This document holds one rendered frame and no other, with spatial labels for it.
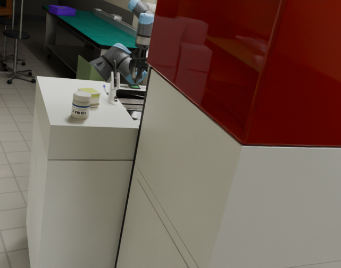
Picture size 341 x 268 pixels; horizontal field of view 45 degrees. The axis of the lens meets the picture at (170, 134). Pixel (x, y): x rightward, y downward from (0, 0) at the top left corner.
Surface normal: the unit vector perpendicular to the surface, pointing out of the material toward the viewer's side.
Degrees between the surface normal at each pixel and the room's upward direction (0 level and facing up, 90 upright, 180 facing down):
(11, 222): 0
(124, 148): 90
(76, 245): 90
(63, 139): 90
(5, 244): 0
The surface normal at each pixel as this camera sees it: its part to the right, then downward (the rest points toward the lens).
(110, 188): 0.36, 0.41
